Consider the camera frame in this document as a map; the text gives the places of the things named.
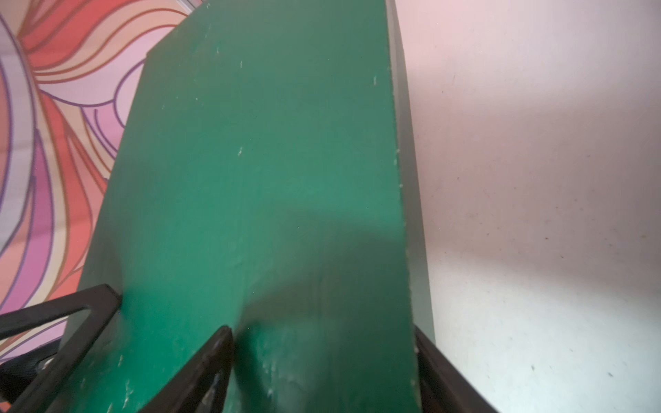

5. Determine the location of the green shoebox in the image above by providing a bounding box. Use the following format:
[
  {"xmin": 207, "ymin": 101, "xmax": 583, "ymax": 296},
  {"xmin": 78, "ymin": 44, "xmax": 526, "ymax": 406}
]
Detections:
[{"xmin": 53, "ymin": 1, "xmax": 421, "ymax": 412}]

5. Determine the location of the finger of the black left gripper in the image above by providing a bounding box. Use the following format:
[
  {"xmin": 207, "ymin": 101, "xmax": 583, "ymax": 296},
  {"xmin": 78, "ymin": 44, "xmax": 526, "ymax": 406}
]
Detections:
[{"xmin": 1, "ymin": 284, "xmax": 122, "ymax": 413}]

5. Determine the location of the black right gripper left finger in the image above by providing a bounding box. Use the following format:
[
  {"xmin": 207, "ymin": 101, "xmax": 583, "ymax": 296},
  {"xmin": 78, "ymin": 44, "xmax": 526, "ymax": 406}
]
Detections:
[{"xmin": 141, "ymin": 326, "xmax": 234, "ymax": 413}]

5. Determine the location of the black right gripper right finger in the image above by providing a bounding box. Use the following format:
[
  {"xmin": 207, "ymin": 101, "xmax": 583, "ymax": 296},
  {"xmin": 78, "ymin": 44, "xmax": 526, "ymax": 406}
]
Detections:
[{"xmin": 415, "ymin": 327, "xmax": 497, "ymax": 413}]

